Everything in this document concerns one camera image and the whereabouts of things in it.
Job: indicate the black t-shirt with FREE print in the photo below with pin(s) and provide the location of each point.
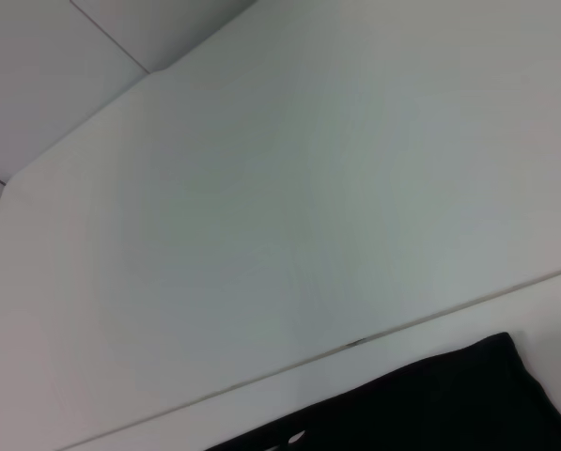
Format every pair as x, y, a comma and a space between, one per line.
425, 404

